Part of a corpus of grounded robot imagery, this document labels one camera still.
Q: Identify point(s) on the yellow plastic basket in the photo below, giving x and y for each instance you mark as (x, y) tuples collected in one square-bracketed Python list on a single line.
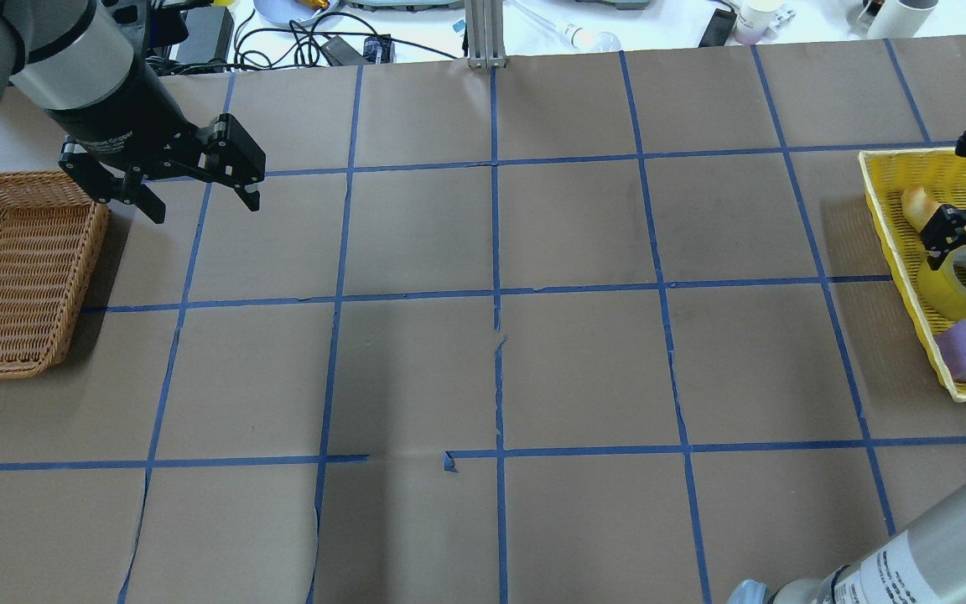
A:
[(886, 174)]

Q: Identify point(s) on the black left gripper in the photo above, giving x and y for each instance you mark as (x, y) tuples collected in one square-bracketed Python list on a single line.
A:
[(118, 113)]

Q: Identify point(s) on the black power adapter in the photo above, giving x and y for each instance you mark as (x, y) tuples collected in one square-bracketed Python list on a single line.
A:
[(208, 36)]

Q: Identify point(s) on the white paper cup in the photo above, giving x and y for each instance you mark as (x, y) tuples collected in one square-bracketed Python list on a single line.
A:
[(753, 21)]

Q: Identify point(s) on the brown wicker basket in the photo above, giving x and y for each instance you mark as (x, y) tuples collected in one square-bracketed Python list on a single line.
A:
[(51, 235)]

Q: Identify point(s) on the toy croissant bread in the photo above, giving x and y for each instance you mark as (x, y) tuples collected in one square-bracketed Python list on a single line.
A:
[(926, 215)]

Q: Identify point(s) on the blue plate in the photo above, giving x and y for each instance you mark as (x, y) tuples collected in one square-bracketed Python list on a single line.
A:
[(281, 13)]

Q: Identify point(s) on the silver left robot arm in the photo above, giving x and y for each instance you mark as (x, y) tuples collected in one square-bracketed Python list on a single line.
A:
[(63, 54)]

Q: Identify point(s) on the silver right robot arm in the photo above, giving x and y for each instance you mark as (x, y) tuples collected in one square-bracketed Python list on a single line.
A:
[(924, 563)]

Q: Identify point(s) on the brass cylinder part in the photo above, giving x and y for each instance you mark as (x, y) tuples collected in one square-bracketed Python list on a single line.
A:
[(315, 5)]

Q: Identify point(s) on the white light bulb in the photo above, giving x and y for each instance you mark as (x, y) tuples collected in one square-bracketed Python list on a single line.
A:
[(590, 41)]

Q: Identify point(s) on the aluminium frame post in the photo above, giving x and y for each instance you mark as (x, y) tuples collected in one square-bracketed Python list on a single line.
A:
[(485, 34)]

